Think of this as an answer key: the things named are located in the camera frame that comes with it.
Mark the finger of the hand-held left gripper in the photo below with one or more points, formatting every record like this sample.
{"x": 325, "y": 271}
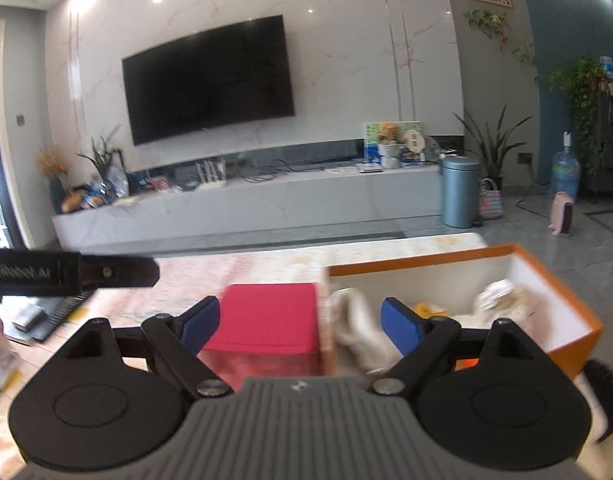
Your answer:
{"x": 121, "y": 272}

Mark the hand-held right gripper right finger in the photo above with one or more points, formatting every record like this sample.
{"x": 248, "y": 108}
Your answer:
{"x": 400, "y": 324}

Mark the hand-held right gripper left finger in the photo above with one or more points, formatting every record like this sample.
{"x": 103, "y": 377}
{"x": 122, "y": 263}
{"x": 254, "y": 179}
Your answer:
{"x": 204, "y": 317}

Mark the cream plush cushion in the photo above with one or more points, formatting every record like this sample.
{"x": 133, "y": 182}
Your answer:
{"x": 359, "y": 325}

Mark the white cloth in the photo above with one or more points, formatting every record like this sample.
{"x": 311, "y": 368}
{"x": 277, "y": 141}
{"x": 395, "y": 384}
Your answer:
{"x": 493, "y": 291}

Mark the orange cardboard box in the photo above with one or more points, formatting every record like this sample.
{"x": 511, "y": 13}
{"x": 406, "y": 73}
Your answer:
{"x": 561, "y": 320}

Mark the black flat box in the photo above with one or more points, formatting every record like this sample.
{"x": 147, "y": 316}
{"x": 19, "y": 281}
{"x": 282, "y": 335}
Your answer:
{"x": 46, "y": 307}

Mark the small grey box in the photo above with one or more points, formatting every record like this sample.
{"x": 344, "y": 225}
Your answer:
{"x": 29, "y": 316}

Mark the black remote control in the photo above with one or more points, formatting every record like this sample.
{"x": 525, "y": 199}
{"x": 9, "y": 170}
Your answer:
{"x": 69, "y": 310}

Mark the red lidded clear box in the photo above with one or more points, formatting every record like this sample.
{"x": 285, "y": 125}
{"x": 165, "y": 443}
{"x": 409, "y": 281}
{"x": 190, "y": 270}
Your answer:
{"x": 266, "y": 315}

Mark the blue snack packet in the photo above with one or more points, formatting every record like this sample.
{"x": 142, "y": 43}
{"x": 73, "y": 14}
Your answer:
{"x": 95, "y": 198}

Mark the pink patterned bedspread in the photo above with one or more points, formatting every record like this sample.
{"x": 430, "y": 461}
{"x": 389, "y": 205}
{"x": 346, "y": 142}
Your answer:
{"x": 266, "y": 267}

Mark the brown bread loaf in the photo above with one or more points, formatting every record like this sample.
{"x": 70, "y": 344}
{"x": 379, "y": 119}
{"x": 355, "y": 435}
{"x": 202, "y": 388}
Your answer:
{"x": 72, "y": 201}

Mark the small pink card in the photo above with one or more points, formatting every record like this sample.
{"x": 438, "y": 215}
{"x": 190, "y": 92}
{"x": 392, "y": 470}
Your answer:
{"x": 158, "y": 184}

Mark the dried yellow flowers vase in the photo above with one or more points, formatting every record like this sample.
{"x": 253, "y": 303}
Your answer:
{"x": 51, "y": 165}

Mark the green plant glass vase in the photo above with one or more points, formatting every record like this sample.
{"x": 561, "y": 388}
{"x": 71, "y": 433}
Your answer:
{"x": 104, "y": 155}

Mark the white marble tv cabinet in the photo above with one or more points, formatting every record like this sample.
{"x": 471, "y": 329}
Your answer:
{"x": 261, "y": 205}

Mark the white wifi router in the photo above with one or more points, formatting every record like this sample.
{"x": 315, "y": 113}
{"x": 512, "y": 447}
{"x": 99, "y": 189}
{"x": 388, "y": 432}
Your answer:
{"x": 210, "y": 180}

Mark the blue-grey trash can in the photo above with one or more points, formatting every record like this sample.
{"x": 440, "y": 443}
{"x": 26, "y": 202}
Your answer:
{"x": 460, "y": 192}

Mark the striped woven bag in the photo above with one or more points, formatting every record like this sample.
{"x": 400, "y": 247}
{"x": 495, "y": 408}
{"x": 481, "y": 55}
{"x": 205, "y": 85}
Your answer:
{"x": 491, "y": 202}

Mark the brown teddy bear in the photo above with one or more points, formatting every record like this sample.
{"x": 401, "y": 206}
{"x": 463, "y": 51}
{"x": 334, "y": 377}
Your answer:
{"x": 389, "y": 142}

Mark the round white ornament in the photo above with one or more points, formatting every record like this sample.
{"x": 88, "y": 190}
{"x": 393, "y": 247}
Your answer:
{"x": 414, "y": 142}

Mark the teddy bear gift box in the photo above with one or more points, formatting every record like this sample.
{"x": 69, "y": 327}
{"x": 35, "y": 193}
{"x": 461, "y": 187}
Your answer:
{"x": 371, "y": 140}

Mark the tall green potted plant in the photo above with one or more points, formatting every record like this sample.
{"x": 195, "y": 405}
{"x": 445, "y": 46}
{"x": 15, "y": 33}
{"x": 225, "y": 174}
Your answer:
{"x": 491, "y": 155}

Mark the blue water jug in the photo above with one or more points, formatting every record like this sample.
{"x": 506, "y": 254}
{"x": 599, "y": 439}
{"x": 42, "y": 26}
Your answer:
{"x": 566, "y": 170}

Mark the black metal shelf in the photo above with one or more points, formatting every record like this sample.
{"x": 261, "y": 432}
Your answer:
{"x": 611, "y": 150}

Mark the trailing green shelf plant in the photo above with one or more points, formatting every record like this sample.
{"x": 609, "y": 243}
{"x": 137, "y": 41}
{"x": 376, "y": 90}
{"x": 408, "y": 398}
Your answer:
{"x": 583, "y": 95}

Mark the hanging vine plant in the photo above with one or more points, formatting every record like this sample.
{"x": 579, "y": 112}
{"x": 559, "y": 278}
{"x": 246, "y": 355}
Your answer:
{"x": 496, "y": 25}

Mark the wall socket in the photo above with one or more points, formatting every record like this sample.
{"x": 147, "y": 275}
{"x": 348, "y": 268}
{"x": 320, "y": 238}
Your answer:
{"x": 524, "y": 158}

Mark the black wall television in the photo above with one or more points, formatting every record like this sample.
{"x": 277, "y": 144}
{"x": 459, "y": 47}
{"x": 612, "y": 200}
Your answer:
{"x": 206, "y": 80}

